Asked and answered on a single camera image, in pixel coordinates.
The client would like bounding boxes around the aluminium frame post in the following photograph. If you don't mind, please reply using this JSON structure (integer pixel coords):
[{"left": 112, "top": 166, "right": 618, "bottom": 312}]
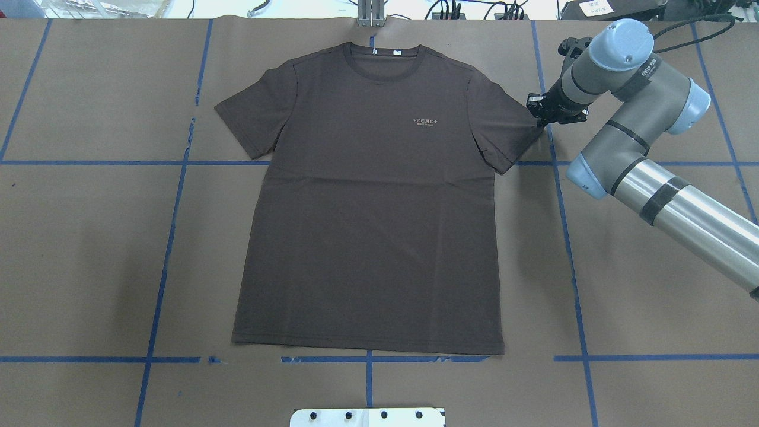
[{"left": 353, "top": 0, "right": 387, "bottom": 27}]

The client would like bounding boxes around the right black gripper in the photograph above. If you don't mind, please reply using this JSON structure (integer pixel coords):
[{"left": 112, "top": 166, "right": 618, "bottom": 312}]
[{"left": 527, "top": 83, "right": 589, "bottom": 127}]

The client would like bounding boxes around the dark brown t-shirt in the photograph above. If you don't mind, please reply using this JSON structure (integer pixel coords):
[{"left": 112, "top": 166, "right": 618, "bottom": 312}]
[{"left": 215, "top": 43, "right": 543, "bottom": 356}]

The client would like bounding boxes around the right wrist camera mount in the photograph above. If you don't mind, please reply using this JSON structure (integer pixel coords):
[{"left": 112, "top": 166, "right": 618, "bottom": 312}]
[{"left": 557, "top": 36, "right": 592, "bottom": 75}]

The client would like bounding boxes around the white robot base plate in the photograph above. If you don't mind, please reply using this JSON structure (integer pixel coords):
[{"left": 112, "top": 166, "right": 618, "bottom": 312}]
[{"left": 289, "top": 407, "right": 447, "bottom": 426}]

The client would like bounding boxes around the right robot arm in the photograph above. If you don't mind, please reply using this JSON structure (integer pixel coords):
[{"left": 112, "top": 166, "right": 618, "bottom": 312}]
[{"left": 526, "top": 18, "right": 758, "bottom": 299}]

